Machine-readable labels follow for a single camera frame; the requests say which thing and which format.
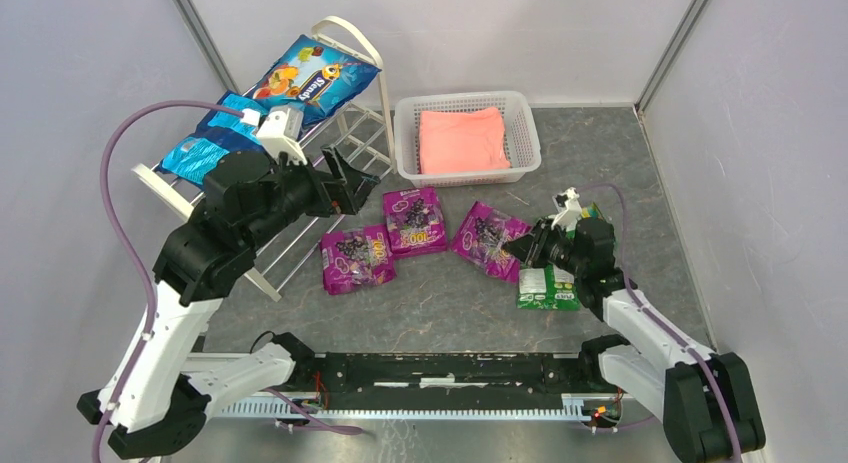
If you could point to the blue candy bag back side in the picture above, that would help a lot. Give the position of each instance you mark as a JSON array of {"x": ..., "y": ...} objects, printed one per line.
[{"x": 215, "y": 136}]

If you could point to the pink folded cloth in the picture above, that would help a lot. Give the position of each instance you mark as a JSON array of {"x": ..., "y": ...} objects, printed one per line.
[{"x": 452, "y": 142}]

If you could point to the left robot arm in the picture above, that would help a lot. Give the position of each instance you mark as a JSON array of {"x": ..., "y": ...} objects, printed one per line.
[{"x": 151, "y": 408}]

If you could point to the cream metal shelf rack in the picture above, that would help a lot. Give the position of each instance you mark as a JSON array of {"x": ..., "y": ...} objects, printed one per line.
[{"x": 182, "y": 196}]

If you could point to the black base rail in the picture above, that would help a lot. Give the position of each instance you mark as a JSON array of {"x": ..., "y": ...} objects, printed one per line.
[{"x": 444, "y": 381}]

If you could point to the green candy bag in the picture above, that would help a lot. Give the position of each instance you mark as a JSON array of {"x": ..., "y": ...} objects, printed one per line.
[
  {"x": 548, "y": 288},
  {"x": 592, "y": 211}
]

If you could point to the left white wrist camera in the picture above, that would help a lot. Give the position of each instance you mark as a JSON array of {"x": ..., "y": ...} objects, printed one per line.
[{"x": 278, "y": 134}]

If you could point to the blue candy bag with fruits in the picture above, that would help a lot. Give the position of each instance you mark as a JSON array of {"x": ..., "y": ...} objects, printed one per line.
[{"x": 314, "y": 78}]

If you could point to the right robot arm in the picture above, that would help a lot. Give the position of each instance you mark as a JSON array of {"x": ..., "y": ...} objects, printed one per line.
[{"x": 704, "y": 400}]

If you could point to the purple candy bag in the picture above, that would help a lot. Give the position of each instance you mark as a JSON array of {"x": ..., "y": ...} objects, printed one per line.
[
  {"x": 415, "y": 222},
  {"x": 480, "y": 238},
  {"x": 356, "y": 258}
]

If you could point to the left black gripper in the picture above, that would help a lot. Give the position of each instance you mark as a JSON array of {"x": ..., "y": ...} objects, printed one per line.
[{"x": 337, "y": 189}]

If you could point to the white plastic basket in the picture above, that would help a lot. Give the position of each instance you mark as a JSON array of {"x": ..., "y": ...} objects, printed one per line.
[{"x": 520, "y": 143}]

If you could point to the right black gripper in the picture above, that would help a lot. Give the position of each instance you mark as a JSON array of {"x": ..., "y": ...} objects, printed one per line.
[{"x": 540, "y": 245}]

